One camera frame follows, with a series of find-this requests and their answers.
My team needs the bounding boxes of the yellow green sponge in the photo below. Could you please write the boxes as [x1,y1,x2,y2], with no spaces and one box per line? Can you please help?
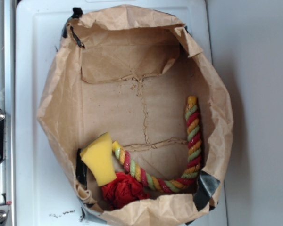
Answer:
[80,132,116,186]

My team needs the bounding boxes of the red yellow green rope toy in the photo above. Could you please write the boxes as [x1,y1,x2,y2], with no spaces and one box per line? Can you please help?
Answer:
[112,96,202,193]

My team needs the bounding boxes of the aluminium frame rail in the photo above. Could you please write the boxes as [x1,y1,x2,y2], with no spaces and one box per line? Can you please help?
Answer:
[0,0,17,226]

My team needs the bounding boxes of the red crumpled cloth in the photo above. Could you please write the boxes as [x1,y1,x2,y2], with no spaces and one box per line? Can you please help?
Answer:
[102,172,150,210]

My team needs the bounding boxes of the brown paper bag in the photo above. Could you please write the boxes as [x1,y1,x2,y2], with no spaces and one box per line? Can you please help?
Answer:
[37,5,233,226]

